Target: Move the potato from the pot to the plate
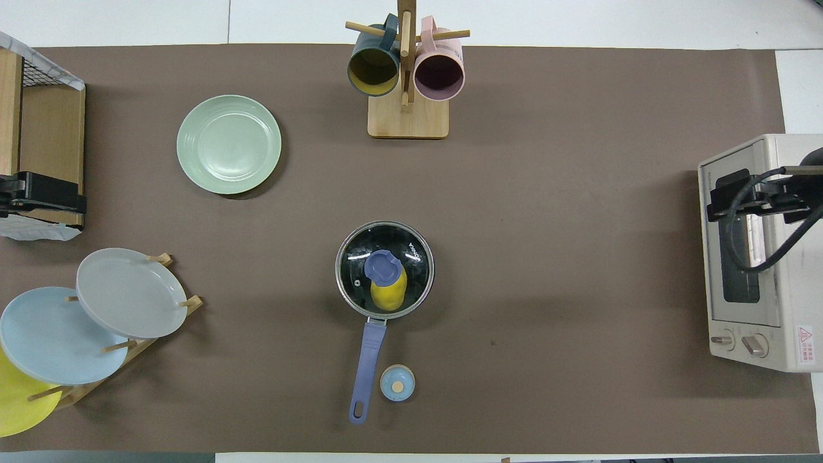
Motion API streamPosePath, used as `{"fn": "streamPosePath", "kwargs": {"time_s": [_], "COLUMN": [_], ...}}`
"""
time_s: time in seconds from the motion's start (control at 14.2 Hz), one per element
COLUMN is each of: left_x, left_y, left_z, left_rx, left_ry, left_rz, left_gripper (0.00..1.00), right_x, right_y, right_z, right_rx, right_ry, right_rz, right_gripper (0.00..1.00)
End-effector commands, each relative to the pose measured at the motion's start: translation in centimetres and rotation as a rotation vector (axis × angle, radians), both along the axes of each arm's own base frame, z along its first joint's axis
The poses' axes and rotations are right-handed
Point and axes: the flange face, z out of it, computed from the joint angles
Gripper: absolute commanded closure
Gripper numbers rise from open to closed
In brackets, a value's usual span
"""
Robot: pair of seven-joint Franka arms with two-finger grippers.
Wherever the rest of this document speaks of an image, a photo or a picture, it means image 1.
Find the glass lid with blue knob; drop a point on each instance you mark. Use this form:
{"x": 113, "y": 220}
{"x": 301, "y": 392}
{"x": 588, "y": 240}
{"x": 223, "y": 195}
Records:
{"x": 384, "y": 267}

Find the brown table mat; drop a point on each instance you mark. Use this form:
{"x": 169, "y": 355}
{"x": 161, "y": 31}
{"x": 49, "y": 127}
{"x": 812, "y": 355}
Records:
{"x": 546, "y": 257}

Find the white patterned plastic sheet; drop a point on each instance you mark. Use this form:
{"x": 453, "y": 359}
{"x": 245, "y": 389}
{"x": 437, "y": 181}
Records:
{"x": 32, "y": 230}
{"x": 16, "y": 45}

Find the light blue plate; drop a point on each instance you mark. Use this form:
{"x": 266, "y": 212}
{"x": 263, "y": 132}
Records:
{"x": 51, "y": 341}

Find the grey plate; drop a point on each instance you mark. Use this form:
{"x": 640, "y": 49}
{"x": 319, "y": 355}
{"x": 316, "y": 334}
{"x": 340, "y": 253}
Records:
{"x": 128, "y": 292}

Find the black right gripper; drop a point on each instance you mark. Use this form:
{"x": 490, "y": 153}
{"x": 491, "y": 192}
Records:
{"x": 781, "y": 199}

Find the dark teal mug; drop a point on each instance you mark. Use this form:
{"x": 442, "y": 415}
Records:
{"x": 373, "y": 67}

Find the yellow potato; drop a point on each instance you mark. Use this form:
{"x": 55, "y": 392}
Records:
{"x": 389, "y": 297}

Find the pink mug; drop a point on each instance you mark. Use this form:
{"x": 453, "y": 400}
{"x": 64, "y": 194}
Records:
{"x": 439, "y": 74}

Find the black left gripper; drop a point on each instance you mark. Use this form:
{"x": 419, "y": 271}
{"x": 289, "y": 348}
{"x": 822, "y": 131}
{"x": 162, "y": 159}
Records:
{"x": 13, "y": 193}

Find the beige toaster oven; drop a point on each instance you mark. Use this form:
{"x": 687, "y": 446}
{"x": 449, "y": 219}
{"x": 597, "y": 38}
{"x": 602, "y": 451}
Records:
{"x": 794, "y": 289}

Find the yellow plate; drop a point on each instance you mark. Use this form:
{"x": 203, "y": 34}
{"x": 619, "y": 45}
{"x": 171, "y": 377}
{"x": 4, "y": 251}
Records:
{"x": 19, "y": 405}

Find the wooden plate rack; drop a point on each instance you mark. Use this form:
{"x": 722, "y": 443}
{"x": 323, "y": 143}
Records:
{"x": 83, "y": 389}

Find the wooden mug tree stand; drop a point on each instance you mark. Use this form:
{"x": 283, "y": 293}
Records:
{"x": 408, "y": 119}

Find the green plate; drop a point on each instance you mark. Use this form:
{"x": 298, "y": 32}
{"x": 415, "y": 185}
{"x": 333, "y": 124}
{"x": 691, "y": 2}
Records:
{"x": 228, "y": 145}

